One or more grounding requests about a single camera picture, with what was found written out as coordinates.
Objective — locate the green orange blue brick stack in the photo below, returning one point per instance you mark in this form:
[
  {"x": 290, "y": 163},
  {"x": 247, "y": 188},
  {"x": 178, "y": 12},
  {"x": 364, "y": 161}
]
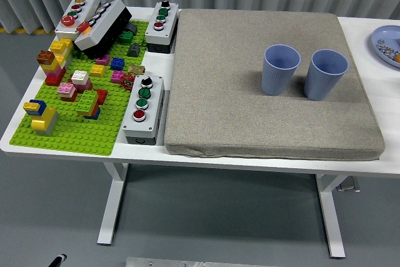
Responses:
[{"x": 87, "y": 101}]

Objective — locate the dark grey slope brick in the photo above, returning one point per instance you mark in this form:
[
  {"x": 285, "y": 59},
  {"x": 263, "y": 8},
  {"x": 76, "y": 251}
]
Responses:
[{"x": 132, "y": 28}]

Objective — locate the green brick baseplate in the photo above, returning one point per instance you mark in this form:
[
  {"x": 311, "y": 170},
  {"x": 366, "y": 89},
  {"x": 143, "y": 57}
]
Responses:
[{"x": 78, "y": 135}]

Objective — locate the dark green toy brick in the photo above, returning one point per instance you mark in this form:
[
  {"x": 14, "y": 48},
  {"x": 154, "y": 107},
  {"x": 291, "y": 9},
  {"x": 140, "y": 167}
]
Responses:
[{"x": 126, "y": 38}]

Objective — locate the yellow toy brick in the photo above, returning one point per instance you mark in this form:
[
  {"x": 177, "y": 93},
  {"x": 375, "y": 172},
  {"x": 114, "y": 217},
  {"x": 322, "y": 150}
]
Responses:
[{"x": 97, "y": 71}]

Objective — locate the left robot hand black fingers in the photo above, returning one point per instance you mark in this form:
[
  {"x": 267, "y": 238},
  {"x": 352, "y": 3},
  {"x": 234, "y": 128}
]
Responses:
[{"x": 57, "y": 260}]

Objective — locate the pink white red brick stack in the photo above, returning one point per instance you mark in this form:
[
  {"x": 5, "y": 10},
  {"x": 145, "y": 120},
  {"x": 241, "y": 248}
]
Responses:
[{"x": 66, "y": 89}]

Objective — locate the red toy brick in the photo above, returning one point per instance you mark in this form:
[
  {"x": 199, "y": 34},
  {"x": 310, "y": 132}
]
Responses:
[{"x": 103, "y": 96}]

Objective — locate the small orange ball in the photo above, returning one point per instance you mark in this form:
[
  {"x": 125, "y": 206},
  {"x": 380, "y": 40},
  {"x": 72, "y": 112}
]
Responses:
[{"x": 397, "y": 58}]

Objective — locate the yellow white brick stack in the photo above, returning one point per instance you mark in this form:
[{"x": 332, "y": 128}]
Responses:
[{"x": 61, "y": 45}]

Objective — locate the white five-button control box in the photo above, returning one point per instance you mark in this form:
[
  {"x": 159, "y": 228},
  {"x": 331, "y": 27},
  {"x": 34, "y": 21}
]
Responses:
[{"x": 62, "y": 29}]

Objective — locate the grey metal bracket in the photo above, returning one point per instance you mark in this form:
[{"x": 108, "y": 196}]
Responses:
[{"x": 348, "y": 185}]

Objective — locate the brown yellow red brick tower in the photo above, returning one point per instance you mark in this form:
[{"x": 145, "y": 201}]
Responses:
[{"x": 51, "y": 70}]

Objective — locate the long white black button box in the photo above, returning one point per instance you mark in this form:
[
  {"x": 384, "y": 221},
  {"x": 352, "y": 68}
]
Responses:
[{"x": 103, "y": 26}]

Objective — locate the grey three-button switch box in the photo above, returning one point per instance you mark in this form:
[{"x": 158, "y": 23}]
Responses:
[{"x": 153, "y": 34}]

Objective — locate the grey-brown cushion mat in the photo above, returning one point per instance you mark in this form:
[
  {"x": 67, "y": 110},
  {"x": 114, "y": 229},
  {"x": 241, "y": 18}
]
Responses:
[{"x": 225, "y": 92}]

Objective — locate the magenta toy brick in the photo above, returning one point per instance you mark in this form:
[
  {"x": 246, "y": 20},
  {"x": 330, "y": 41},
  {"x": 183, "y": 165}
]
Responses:
[
  {"x": 117, "y": 76},
  {"x": 103, "y": 60}
]

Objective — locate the blue yellow grey brick stack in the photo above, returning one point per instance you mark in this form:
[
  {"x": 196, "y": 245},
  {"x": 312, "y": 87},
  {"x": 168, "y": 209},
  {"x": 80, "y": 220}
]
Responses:
[{"x": 43, "y": 120}]

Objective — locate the blue plate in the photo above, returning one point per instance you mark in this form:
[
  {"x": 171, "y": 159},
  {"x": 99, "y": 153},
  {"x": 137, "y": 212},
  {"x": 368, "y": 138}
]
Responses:
[{"x": 387, "y": 34}]

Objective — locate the grey metal plate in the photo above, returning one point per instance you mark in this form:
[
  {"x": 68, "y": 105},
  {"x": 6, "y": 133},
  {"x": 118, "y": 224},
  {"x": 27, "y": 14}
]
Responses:
[{"x": 187, "y": 262}]

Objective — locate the white table leg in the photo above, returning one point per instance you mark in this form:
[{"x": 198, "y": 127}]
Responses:
[
  {"x": 109, "y": 210},
  {"x": 331, "y": 223}
]

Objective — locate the blue ribbed plastic cup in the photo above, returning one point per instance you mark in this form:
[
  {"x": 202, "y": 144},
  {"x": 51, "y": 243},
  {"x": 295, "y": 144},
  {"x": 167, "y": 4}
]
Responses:
[
  {"x": 276, "y": 82},
  {"x": 318, "y": 87}
]

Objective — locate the blue toy brick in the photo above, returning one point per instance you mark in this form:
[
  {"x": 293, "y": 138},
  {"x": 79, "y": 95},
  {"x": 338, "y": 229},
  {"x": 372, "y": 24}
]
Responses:
[{"x": 118, "y": 63}]

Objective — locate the grey four-button switch box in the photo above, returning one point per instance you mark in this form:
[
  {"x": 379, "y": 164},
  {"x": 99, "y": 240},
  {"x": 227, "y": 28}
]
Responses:
[{"x": 150, "y": 123}]

